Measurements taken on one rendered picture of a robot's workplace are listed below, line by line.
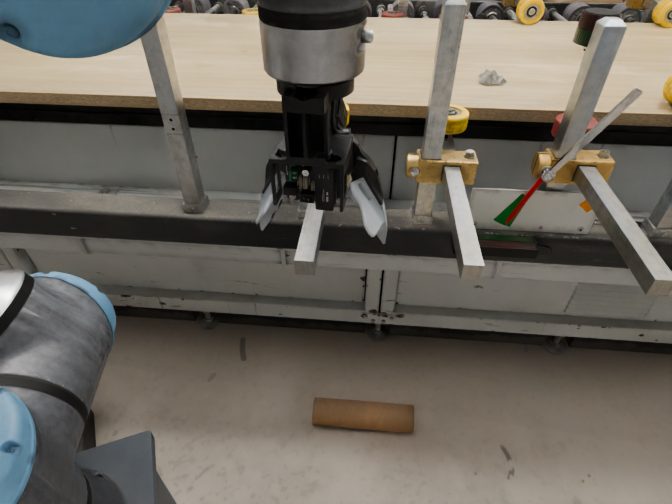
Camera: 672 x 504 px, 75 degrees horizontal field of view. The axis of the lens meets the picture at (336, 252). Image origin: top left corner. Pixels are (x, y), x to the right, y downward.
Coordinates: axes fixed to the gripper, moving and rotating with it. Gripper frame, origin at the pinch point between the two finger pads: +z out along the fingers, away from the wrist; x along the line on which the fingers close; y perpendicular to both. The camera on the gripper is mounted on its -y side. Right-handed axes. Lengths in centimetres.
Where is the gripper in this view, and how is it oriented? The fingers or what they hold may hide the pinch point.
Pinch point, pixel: (323, 233)
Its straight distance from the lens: 53.9
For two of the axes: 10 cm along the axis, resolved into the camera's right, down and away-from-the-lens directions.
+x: 9.8, 1.1, -1.3
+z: 0.0, 7.6, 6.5
